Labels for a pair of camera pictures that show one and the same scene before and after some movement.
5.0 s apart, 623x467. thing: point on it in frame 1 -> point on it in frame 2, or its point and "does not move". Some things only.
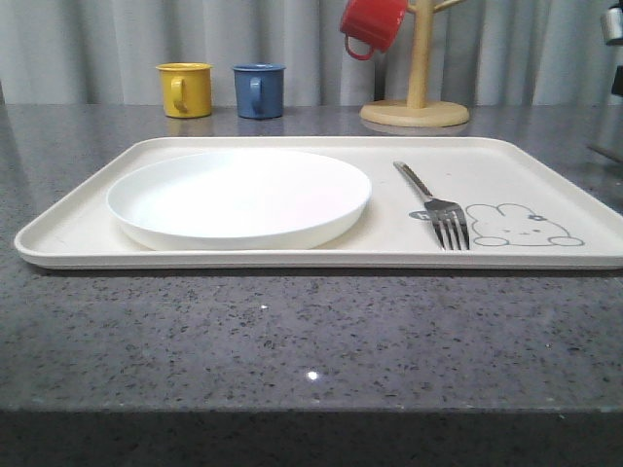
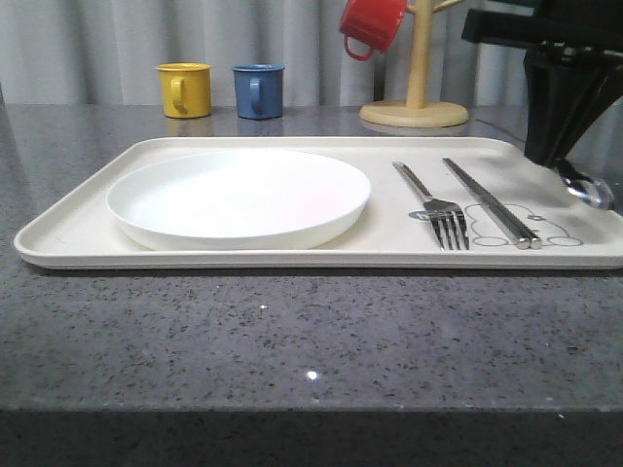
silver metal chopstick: (605, 154) -> (521, 241)
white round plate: (238, 200) does not move
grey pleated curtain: (106, 53) does not move
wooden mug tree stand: (420, 110) does not move
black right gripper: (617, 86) -> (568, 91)
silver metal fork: (447, 215) does not move
